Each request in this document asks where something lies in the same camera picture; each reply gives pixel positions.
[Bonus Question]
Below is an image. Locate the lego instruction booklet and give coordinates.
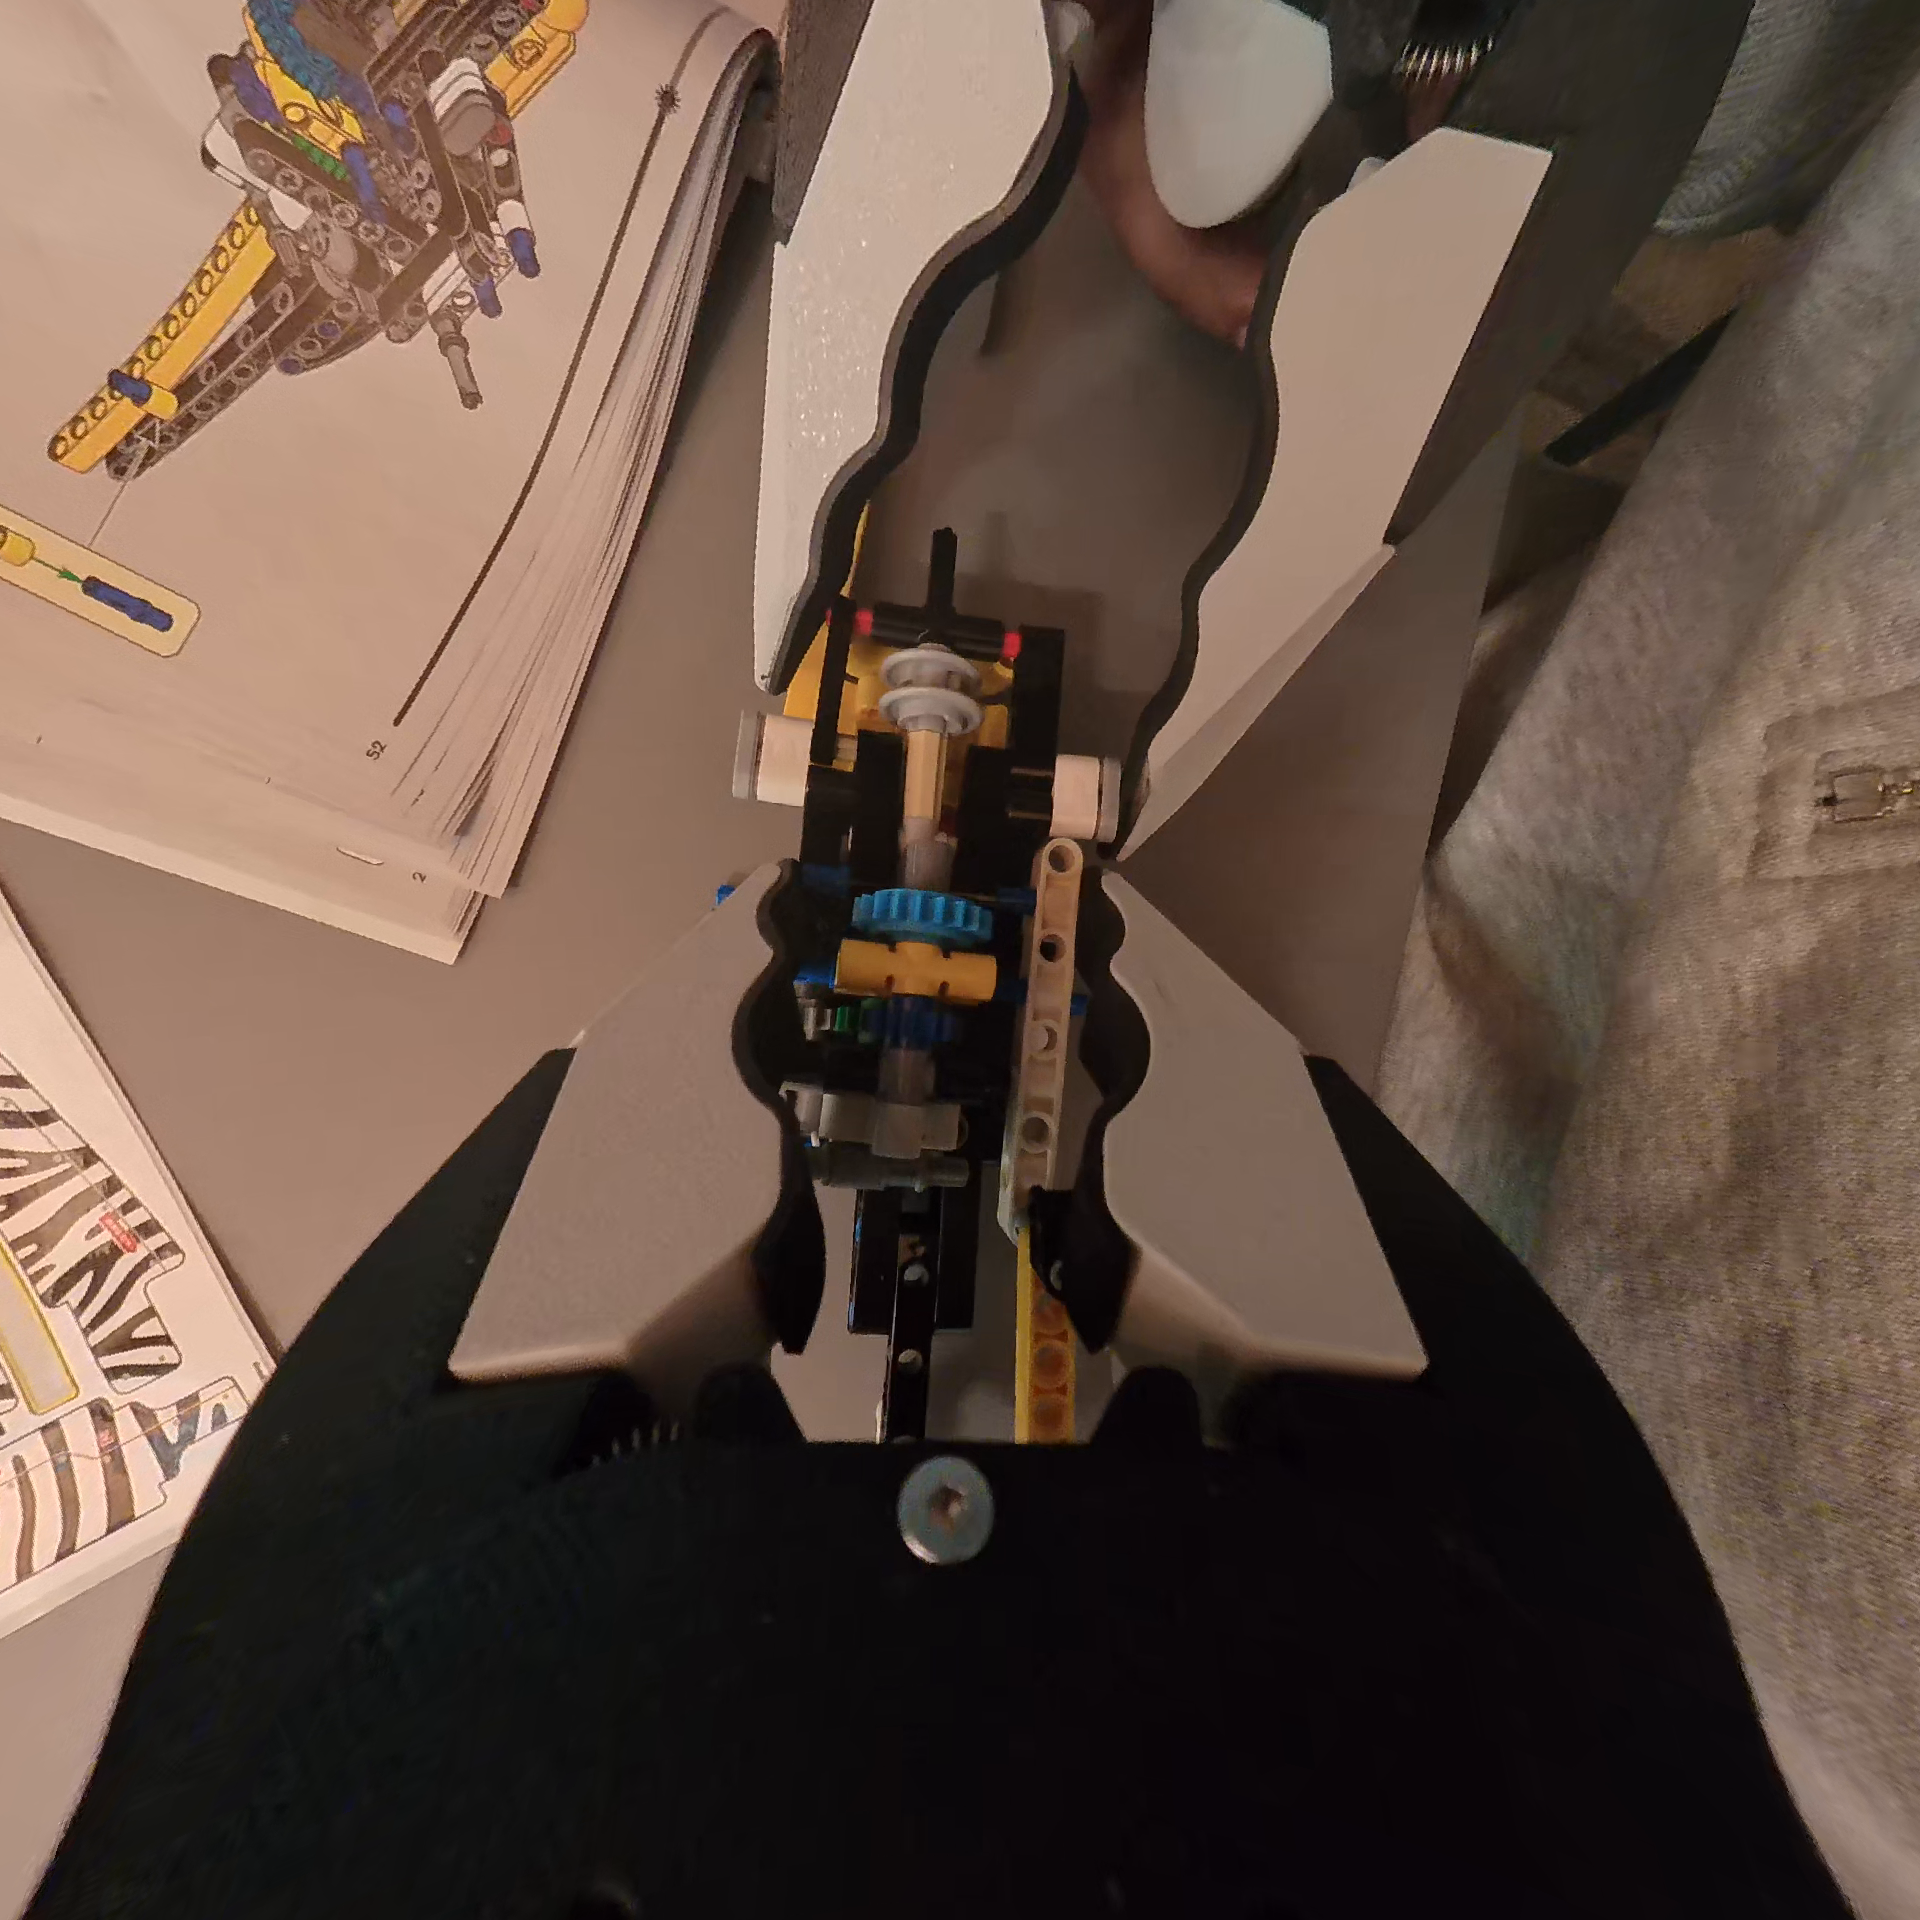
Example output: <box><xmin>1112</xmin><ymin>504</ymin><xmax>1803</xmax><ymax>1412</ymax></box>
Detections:
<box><xmin>0</xmin><ymin>0</ymin><xmax>781</xmax><ymax>966</ymax></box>

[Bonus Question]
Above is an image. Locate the person's right hand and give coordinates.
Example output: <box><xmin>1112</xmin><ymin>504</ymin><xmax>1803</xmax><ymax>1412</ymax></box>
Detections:
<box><xmin>1070</xmin><ymin>0</ymin><xmax>1282</xmax><ymax>348</ymax></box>

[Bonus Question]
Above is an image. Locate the zebra striped sticker sheet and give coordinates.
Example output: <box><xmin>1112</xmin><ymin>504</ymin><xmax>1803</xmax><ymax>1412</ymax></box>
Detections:
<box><xmin>0</xmin><ymin>883</ymin><xmax>279</xmax><ymax>1637</ymax></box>

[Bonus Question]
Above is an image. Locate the lego gearbox model assembly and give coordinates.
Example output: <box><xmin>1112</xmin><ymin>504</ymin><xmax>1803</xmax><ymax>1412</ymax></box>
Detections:
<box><xmin>718</xmin><ymin>525</ymin><xmax>1129</xmax><ymax>1449</ymax></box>

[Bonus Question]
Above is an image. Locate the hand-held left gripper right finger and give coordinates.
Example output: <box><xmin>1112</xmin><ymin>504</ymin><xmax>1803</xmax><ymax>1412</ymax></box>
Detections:
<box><xmin>1049</xmin><ymin>871</ymin><xmax>1430</xmax><ymax>1423</ymax></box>

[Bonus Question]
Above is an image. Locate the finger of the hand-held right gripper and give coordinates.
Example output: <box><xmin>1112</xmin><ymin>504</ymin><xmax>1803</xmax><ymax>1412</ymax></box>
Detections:
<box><xmin>1116</xmin><ymin>123</ymin><xmax>1558</xmax><ymax>864</ymax></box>
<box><xmin>748</xmin><ymin>0</ymin><xmax>1088</xmax><ymax>697</ymax></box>

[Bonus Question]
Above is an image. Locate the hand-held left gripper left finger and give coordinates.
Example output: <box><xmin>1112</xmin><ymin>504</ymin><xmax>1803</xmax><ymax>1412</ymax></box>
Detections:
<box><xmin>446</xmin><ymin>856</ymin><xmax>830</xmax><ymax>1423</ymax></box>

